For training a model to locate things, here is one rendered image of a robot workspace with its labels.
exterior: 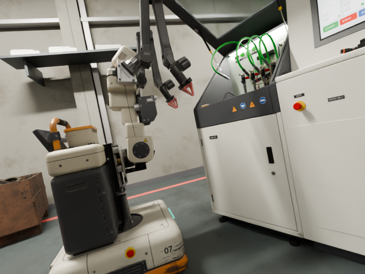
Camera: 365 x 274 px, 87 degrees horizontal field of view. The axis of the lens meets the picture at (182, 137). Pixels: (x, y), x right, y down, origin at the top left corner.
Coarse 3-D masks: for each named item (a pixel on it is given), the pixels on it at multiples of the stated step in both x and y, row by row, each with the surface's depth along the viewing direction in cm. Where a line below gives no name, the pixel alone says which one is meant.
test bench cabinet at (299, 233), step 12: (240, 120) 130; (288, 156) 107; (204, 168) 162; (288, 168) 108; (228, 216) 150; (240, 216) 141; (264, 228) 135; (276, 228) 120; (300, 228) 108; (300, 240) 117
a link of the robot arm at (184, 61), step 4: (168, 56) 110; (168, 60) 110; (172, 60) 111; (176, 60) 113; (180, 60) 114; (184, 60) 114; (188, 60) 115; (172, 64) 112; (180, 64) 114; (184, 64) 114; (188, 64) 115; (168, 68) 117; (184, 68) 115
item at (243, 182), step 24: (264, 120) 115; (216, 144) 147; (240, 144) 130; (264, 144) 117; (216, 168) 151; (240, 168) 134; (264, 168) 120; (216, 192) 156; (240, 192) 137; (264, 192) 122; (288, 192) 110; (264, 216) 125; (288, 216) 113
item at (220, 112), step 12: (240, 96) 124; (252, 96) 118; (204, 108) 151; (216, 108) 141; (228, 108) 133; (240, 108) 126; (252, 108) 119; (264, 108) 113; (204, 120) 153; (216, 120) 143; (228, 120) 135
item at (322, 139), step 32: (288, 0) 124; (288, 32) 123; (352, 64) 81; (288, 96) 102; (320, 96) 91; (352, 96) 82; (288, 128) 105; (320, 128) 93; (352, 128) 84; (320, 160) 95; (352, 160) 86; (320, 192) 97; (352, 192) 88; (320, 224) 100; (352, 224) 90; (352, 256) 95
